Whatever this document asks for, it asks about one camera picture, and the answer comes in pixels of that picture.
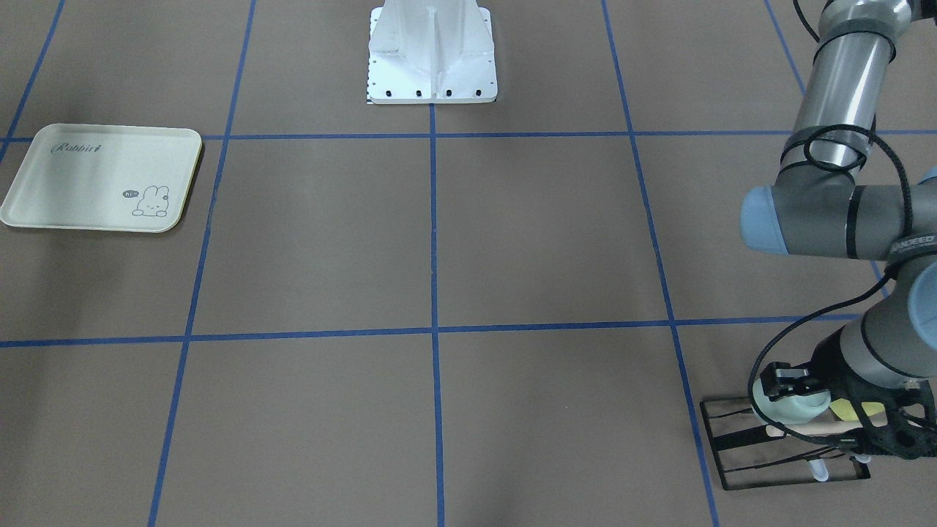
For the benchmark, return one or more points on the cream rabbit serving tray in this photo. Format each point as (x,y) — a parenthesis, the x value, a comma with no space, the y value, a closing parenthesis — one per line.
(103,177)

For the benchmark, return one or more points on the black wire cup rack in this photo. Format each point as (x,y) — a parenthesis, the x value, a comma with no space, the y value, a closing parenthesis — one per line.
(748,454)

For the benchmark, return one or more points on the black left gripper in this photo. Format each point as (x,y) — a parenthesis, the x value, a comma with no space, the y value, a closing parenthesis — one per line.
(832,364)

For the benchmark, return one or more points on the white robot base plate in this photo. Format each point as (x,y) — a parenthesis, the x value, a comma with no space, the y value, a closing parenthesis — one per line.
(431,52)

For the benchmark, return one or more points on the pale green plastic cup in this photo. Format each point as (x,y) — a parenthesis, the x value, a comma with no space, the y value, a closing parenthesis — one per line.
(792,410)

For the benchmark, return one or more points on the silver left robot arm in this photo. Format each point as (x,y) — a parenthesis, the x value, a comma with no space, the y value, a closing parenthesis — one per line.
(842,192)

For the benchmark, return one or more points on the yellow plastic cup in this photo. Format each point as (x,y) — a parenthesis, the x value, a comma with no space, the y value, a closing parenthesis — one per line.
(845,410)

